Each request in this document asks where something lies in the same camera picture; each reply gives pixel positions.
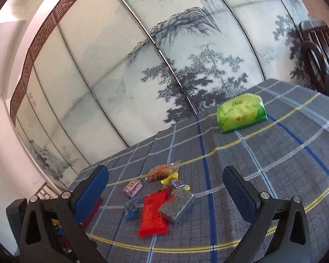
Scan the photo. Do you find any red snack packet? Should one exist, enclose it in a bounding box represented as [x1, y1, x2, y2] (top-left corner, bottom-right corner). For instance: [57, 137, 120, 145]
[138, 188, 168, 238]

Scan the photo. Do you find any red toffee tin box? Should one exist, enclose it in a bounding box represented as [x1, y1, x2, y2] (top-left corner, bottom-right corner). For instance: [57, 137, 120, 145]
[51, 196, 105, 252]

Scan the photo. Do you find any light wooden chair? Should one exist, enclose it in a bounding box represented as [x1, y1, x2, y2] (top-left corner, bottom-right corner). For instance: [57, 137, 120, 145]
[34, 182, 59, 199]

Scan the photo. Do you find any painted folding screen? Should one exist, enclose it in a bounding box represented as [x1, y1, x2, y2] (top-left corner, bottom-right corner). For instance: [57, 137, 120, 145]
[10, 0, 310, 189]

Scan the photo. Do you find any dark wooden chair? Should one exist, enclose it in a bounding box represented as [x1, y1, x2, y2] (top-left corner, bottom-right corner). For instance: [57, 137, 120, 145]
[299, 19, 329, 96]

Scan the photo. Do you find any black sesame bar packet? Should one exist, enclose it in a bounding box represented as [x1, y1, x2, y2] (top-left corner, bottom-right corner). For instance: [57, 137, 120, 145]
[158, 188, 196, 223]

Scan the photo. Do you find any blue candy wrapper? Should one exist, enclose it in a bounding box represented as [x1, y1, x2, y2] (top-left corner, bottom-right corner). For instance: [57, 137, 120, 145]
[125, 198, 138, 220]

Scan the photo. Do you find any yellow date candy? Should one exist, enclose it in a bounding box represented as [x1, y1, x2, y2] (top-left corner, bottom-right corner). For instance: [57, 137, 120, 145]
[161, 172, 191, 191]

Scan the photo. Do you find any brown red cake packet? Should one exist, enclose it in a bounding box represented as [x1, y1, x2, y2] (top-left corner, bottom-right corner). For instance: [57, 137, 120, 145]
[123, 179, 143, 198]

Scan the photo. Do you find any green tissue pack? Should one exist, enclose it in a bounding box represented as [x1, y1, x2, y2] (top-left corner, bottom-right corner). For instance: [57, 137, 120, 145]
[216, 93, 267, 133]

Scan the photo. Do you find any plaid blue tablecloth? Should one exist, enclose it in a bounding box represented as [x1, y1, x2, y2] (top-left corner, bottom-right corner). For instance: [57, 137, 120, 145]
[87, 79, 329, 262]

